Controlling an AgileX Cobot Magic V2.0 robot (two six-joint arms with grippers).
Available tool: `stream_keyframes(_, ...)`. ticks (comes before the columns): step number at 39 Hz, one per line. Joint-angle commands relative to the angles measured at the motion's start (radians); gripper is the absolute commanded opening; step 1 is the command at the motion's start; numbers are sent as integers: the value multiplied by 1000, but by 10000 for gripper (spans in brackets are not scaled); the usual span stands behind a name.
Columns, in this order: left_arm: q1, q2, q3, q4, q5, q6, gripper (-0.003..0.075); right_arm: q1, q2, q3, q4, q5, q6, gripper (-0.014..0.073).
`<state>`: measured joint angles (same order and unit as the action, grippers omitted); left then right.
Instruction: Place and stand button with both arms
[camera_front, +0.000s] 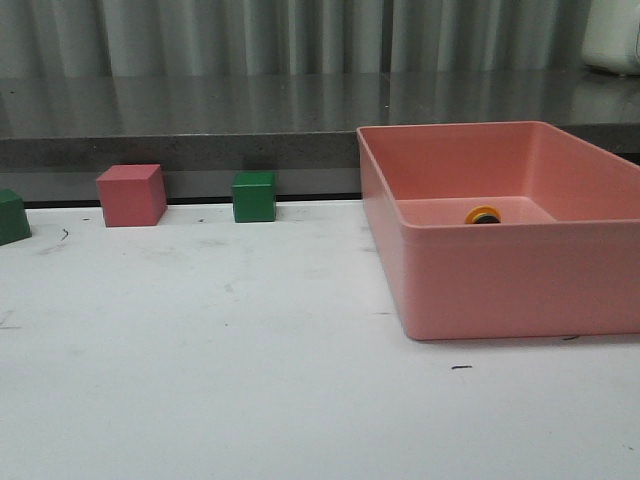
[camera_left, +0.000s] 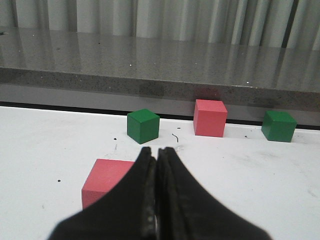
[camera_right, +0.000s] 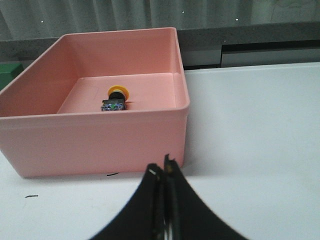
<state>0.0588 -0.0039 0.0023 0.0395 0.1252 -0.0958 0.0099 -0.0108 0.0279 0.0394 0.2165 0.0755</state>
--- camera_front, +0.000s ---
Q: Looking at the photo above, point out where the yellow push button switch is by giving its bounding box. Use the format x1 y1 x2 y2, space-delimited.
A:
465 205 502 224

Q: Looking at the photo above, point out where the green cube block centre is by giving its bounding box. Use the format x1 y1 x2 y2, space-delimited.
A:
232 171 276 223

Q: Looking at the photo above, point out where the green cube block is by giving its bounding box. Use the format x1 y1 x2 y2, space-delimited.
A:
0 189 32 246
232 171 276 223

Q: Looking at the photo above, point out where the pink plastic bin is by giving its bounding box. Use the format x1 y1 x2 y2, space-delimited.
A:
357 121 639 340

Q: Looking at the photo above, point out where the pink cube block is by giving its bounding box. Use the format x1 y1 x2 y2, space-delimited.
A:
96 164 167 227

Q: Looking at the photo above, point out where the green cube block left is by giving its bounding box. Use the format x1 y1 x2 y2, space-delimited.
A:
0 189 32 246

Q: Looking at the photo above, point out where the grey pleated curtain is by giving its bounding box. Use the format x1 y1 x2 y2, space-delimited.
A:
1 1 590 79

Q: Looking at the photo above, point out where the white appliance on counter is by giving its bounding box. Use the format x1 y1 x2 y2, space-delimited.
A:
581 0 639 76

